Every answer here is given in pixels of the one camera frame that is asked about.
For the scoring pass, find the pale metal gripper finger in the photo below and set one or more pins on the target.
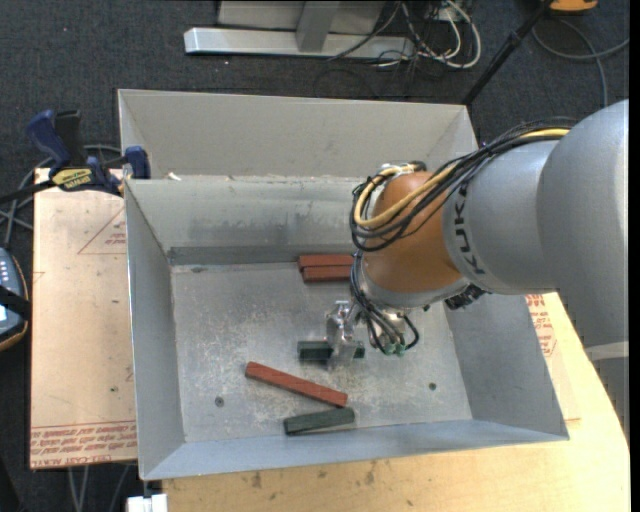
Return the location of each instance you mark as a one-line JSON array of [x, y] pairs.
[[334, 330], [347, 356]]

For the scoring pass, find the dark green block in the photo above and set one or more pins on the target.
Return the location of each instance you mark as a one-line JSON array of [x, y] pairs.
[[312, 351], [320, 421]]

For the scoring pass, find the red-brown flat block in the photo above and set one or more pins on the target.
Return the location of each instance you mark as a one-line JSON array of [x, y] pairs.
[[327, 274], [325, 261], [296, 384]]

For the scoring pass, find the grey metal bin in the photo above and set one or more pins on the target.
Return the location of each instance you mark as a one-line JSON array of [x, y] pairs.
[[240, 320]]

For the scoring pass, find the brown cardboard board, red print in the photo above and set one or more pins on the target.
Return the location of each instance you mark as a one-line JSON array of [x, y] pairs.
[[80, 325]]

